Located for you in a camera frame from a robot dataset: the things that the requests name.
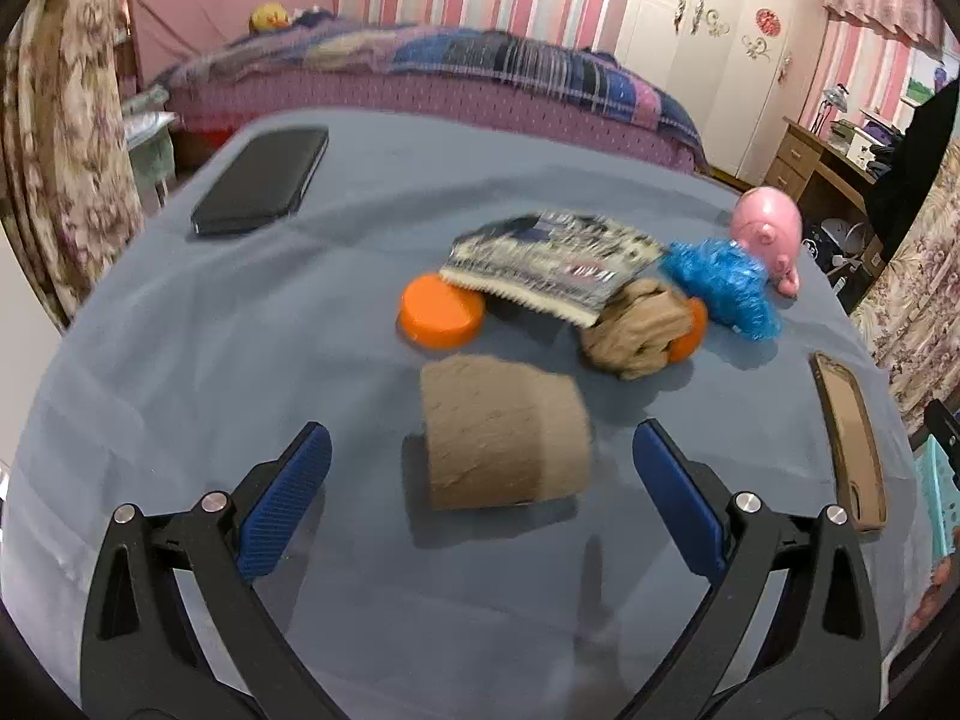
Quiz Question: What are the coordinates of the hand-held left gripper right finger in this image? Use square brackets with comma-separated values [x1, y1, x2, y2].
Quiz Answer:
[632, 420, 883, 720]

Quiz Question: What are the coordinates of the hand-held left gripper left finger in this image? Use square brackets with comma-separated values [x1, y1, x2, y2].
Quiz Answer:
[79, 422, 338, 720]

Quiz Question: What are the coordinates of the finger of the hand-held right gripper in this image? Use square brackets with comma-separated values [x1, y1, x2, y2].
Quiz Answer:
[924, 399, 960, 466]

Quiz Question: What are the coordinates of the turquoise plastic basket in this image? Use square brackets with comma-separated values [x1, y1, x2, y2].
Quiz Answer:
[926, 435, 960, 563]

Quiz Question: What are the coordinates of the brown cardboard tube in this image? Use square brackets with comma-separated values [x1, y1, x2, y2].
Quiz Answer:
[420, 358, 593, 512]

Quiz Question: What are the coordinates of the wide orange lid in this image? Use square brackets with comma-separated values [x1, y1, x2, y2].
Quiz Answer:
[399, 274, 487, 350]

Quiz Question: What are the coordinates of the brown phone case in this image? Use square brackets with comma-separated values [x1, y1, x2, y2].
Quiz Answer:
[810, 351, 890, 535]

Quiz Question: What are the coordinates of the white fan under desk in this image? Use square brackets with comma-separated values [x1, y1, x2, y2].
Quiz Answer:
[802, 217, 863, 271]

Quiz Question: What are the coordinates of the black hanging garment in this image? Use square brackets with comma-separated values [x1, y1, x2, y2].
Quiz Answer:
[866, 79, 960, 263]

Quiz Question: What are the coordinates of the pink pig toy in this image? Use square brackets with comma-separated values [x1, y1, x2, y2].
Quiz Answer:
[729, 186, 803, 297]

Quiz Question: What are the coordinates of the wooden desk with drawers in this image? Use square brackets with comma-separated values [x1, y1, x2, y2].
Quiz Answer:
[765, 116, 886, 241]

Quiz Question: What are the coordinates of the black smartphone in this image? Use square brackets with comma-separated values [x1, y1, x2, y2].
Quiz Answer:
[190, 127, 331, 237]

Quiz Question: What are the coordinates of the desk lamp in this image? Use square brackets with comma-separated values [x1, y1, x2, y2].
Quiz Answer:
[814, 84, 848, 136]

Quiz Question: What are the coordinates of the pale green chair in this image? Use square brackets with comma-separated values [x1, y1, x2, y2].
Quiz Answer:
[120, 86, 181, 203]

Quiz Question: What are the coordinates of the white wardrobe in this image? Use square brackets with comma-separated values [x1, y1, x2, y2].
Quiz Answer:
[611, 0, 830, 185]

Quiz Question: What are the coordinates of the patchwork plaid blanket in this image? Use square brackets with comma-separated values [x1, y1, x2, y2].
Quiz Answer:
[161, 15, 706, 158]

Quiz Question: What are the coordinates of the yellow duck plush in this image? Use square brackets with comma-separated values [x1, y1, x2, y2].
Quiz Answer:
[249, 1, 292, 35]

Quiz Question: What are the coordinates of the pink bed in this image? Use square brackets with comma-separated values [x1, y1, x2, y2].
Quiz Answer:
[127, 0, 710, 173]

